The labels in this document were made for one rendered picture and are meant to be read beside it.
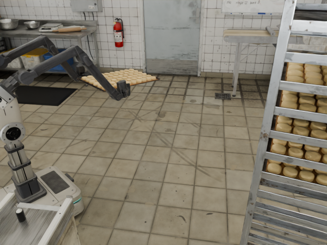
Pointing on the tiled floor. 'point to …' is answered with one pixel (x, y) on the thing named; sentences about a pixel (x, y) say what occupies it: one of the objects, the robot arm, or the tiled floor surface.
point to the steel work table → (27, 33)
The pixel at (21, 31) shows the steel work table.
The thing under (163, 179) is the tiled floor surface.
